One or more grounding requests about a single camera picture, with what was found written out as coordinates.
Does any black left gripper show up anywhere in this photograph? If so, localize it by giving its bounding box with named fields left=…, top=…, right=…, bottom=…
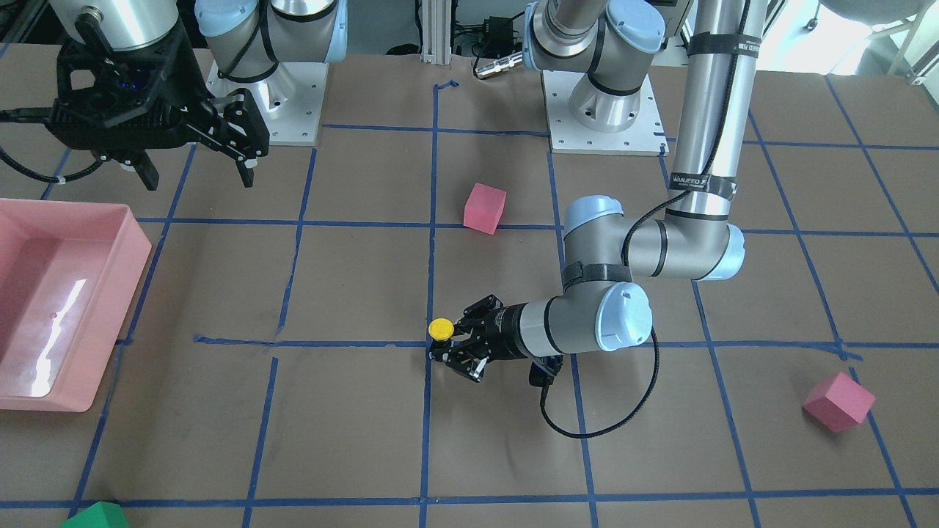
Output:
left=429, top=295, right=525, bottom=382

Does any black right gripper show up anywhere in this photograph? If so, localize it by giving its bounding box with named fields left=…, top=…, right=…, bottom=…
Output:
left=45, top=15, right=271, bottom=191

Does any yellow push button switch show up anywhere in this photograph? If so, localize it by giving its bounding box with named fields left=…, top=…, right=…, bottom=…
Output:
left=427, top=318, right=456, bottom=363

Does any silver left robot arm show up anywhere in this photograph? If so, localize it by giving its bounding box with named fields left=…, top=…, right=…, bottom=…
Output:
left=428, top=1, right=767, bottom=382

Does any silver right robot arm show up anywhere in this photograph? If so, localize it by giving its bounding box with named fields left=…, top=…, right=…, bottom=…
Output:
left=38, top=1, right=348, bottom=191

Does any pink foam cube centre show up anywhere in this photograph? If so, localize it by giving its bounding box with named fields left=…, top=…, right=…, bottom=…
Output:
left=462, top=183, right=508, bottom=235

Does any pink plastic bin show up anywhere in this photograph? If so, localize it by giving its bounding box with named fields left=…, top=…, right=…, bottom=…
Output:
left=1, top=199, right=151, bottom=412

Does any silver metal cylinder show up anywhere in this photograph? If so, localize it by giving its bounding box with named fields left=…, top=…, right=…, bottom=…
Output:
left=473, top=51, right=524, bottom=80

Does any black power adapter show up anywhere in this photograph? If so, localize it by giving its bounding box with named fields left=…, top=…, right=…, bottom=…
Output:
left=473, top=16, right=516, bottom=58

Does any pink foam cube side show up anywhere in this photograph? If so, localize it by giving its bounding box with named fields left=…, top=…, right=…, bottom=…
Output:
left=802, top=373, right=876, bottom=433

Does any green foam cube near bin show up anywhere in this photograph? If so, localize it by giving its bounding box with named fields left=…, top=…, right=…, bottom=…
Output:
left=60, top=502, right=130, bottom=528

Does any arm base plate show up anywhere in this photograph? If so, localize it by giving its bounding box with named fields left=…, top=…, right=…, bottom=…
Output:
left=542, top=70, right=670, bottom=156
left=207, top=62, right=329, bottom=147

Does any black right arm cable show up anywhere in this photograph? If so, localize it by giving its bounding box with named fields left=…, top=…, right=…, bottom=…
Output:
left=0, top=106, right=107, bottom=184

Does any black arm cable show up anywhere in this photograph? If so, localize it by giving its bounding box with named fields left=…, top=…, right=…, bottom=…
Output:
left=539, top=0, right=756, bottom=441
left=0, top=106, right=107, bottom=184

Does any aluminium profile post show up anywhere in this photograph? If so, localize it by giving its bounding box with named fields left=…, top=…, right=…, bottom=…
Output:
left=420, top=0, right=453, bottom=67

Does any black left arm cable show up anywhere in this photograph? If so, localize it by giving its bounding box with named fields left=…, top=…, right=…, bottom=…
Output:
left=539, top=0, right=756, bottom=441

